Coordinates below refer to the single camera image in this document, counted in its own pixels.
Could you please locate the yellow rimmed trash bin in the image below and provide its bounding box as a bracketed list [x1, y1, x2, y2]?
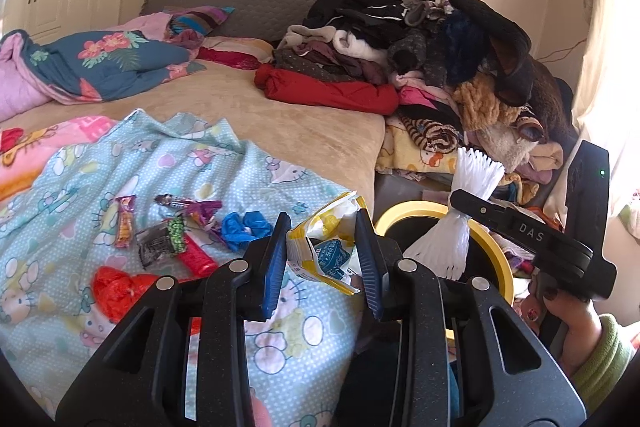
[373, 201, 516, 343]

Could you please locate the yellow and white snack packet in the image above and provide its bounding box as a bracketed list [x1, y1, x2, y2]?
[286, 191, 371, 297]

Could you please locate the striped pillow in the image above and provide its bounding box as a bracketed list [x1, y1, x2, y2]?
[165, 5, 235, 45]

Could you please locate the red garment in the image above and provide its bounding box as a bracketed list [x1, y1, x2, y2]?
[254, 63, 400, 116]

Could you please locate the cream curtain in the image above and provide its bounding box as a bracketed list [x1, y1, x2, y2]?
[570, 0, 640, 228]

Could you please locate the yellow cartoon blanket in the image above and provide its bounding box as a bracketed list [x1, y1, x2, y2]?
[376, 117, 462, 181]

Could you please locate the orange snack wrapper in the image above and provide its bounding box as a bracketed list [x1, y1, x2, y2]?
[114, 195, 137, 249]

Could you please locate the blue wrapper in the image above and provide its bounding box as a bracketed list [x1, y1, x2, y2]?
[220, 210, 274, 253]

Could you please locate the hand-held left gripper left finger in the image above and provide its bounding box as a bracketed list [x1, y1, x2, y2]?
[55, 212, 292, 427]

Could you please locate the person's right forearm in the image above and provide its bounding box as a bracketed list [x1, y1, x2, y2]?
[569, 314, 637, 401]

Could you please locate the red and cream pillow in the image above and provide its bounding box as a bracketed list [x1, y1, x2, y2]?
[197, 36, 275, 71]

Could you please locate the pink cartoon blanket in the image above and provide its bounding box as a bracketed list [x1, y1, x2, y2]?
[0, 116, 118, 202]

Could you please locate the beige bed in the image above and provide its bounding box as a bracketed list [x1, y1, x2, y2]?
[0, 57, 387, 218]

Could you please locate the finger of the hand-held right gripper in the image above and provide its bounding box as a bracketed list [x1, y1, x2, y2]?
[449, 188, 594, 263]

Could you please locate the green snack wrapper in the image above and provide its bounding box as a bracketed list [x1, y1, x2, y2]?
[167, 217, 187, 253]

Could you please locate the dark brown bar wrapper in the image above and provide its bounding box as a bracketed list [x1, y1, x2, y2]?
[155, 193, 193, 209]

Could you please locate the red plastic tube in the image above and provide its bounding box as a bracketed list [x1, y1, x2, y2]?
[177, 234, 219, 278]

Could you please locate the purple snack wrapper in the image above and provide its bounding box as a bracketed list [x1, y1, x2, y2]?
[186, 200, 224, 229]

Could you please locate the black snack wrapper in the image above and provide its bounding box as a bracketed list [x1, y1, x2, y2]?
[135, 223, 188, 270]

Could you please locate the person's right hand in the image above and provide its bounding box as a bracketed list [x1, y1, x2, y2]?
[520, 278, 608, 376]

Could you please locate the red plastic bag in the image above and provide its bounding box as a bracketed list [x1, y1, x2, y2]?
[91, 266, 166, 323]

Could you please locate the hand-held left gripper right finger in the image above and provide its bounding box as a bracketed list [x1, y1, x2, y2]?
[354, 208, 587, 427]

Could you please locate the bundle of white plastic forks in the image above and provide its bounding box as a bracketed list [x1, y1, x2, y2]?
[402, 147, 506, 282]

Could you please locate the pile of clothes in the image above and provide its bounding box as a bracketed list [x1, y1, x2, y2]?
[272, 0, 576, 208]

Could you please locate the blue floral pink quilt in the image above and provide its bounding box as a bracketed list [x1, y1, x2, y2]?
[0, 13, 208, 122]

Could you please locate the light blue cartoon sheet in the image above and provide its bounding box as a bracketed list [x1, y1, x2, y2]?
[0, 109, 373, 427]

